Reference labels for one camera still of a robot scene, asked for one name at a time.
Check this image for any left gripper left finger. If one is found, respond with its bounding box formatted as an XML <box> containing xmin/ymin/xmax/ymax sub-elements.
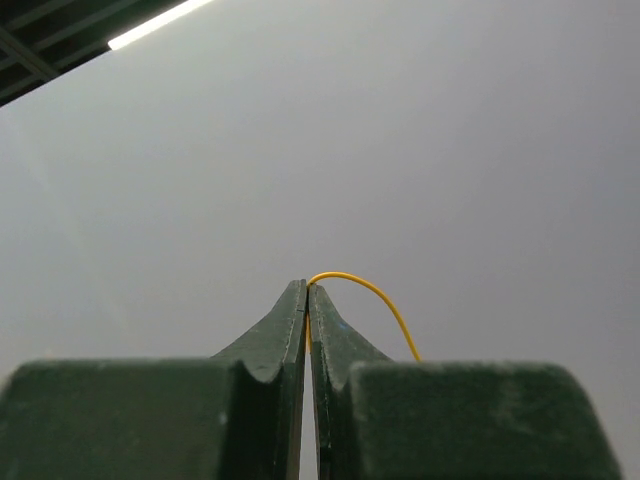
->
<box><xmin>1</xmin><ymin>280</ymin><xmax>306</xmax><ymax>479</ymax></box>

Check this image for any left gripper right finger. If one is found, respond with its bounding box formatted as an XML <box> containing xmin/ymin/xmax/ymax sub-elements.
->
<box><xmin>308</xmin><ymin>285</ymin><xmax>623</xmax><ymax>479</ymax></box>

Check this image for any yellow wire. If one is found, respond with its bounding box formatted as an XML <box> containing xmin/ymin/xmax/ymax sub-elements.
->
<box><xmin>305</xmin><ymin>271</ymin><xmax>422</xmax><ymax>362</ymax></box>

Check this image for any ceiling strip light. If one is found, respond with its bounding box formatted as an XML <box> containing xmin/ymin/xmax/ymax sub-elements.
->
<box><xmin>107</xmin><ymin>0</ymin><xmax>212</xmax><ymax>51</ymax></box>

